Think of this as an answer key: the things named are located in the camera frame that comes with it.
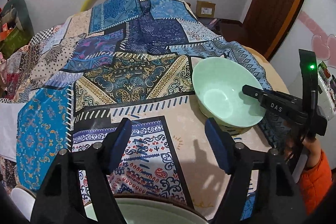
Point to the pink bow wall sticker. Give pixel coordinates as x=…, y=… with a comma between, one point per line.
x=322, y=44

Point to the white suitcase with stickers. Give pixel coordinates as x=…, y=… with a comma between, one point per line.
x=326, y=97

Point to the patchwork patterned bed cover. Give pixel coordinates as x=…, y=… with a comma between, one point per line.
x=124, y=59

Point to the folded white cloth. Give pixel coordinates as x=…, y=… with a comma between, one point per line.
x=8, y=129

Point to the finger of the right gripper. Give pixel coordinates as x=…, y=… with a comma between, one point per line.
x=259, y=94

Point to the mint green plate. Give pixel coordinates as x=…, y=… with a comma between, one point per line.
x=138, y=210

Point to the dark green cushion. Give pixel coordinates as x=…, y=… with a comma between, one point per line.
x=15, y=13

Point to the orange jacket forearm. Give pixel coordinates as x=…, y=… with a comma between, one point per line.
x=314, y=183

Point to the mint green bowl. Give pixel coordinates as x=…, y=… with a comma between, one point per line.
x=218, y=85

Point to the white bowl with dots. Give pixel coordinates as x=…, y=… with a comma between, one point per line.
x=24, y=200

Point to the person's right hand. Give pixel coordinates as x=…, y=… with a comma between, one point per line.
x=312, y=145

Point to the green box with clutter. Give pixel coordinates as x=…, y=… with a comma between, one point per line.
x=12, y=39

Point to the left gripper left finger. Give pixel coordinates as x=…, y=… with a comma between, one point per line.
x=59, y=198

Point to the cardboard box on floor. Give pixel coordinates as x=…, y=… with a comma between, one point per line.
x=205, y=9

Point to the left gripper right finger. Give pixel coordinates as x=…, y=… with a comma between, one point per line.
x=277, y=196

